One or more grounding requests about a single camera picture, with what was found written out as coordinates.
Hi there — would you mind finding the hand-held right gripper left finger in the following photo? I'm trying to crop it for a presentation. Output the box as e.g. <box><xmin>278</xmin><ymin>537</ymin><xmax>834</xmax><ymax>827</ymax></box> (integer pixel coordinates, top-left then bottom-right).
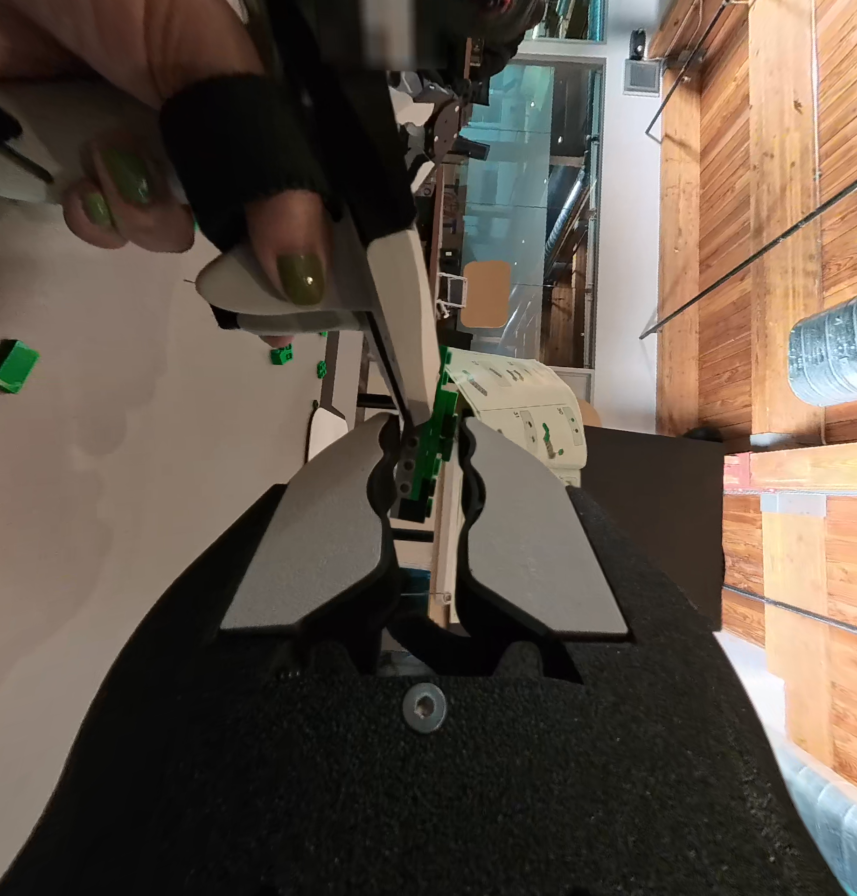
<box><xmin>218</xmin><ymin>412</ymin><xmax>404</xmax><ymax>634</ymax></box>

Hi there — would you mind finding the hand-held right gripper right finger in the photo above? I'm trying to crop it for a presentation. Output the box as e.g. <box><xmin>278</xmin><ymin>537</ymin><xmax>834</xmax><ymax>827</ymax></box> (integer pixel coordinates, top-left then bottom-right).
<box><xmin>455</xmin><ymin>416</ymin><xmax>631</xmax><ymax>644</ymax></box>

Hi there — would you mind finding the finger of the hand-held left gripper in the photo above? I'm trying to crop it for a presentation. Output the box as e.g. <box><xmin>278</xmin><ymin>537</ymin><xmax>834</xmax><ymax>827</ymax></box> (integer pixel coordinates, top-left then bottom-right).
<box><xmin>358</xmin><ymin>227</ymin><xmax>442</xmax><ymax>429</ymax></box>

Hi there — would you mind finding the green and black brick assembly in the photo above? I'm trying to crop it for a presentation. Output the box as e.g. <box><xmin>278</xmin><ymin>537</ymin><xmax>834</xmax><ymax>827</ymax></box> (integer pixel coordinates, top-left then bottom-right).
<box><xmin>390</xmin><ymin>345</ymin><xmax>463</xmax><ymax>525</ymax></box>

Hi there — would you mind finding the grey desk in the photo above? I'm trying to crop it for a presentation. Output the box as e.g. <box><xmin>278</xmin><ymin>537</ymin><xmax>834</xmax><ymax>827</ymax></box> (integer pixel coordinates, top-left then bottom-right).
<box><xmin>0</xmin><ymin>185</ymin><xmax>345</xmax><ymax>711</ymax></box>

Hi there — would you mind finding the person's left hand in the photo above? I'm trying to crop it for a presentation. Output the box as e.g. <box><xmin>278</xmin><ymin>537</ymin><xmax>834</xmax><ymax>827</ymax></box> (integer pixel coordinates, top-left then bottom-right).
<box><xmin>0</xmin><ymin>0</ymin><xmax>334</xmax><ymax>349</ymax></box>

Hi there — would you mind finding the tan rounded panel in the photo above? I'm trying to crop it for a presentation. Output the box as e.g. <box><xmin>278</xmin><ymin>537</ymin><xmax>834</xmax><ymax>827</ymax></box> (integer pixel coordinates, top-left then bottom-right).
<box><xmin>461</xmin><ymin>259</ymin><xmax>512</xmax><ymax>329</ymax></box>

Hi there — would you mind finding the black mechanical rig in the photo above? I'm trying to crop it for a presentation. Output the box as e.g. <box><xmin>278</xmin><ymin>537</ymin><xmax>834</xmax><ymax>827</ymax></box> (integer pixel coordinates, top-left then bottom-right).
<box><xmin>414</xmin><ymin>38</ymin><xmax>494</xmax><ymax>169</ymax></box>

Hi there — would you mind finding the brick instruction booklet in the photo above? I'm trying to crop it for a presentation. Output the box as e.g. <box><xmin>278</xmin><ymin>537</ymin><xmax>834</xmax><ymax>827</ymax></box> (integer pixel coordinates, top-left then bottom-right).
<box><xmin>446</xmin><ymin>348</ymin><xmax>589</xmax><ymax>489</ymax></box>

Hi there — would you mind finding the black ceiling rail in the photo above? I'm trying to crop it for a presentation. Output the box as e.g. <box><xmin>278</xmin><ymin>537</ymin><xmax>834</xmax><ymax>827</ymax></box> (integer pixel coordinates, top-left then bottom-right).
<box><xmin>644</xmin><ymin>0</ymin><xmax>751</xmax><ymax>143</ymax></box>
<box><xmin>638</xmin><ymin>164</ymin><xmax>857</xmax><ymax>341</ymax></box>

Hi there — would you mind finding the large silver air duct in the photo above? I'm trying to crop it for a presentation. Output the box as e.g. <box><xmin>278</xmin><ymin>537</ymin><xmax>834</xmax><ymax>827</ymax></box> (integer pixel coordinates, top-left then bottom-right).
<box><xmin>777</xmin><ymin>752</ymin><xmax>857</xmax><ymax>896</ymax></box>

